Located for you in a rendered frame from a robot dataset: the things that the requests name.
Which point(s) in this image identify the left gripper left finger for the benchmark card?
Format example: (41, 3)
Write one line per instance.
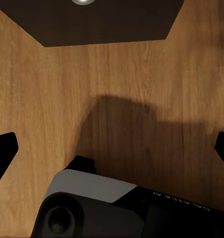
(8, 150)

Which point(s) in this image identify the cabinet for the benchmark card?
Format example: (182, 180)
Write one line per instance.
(83, 22)

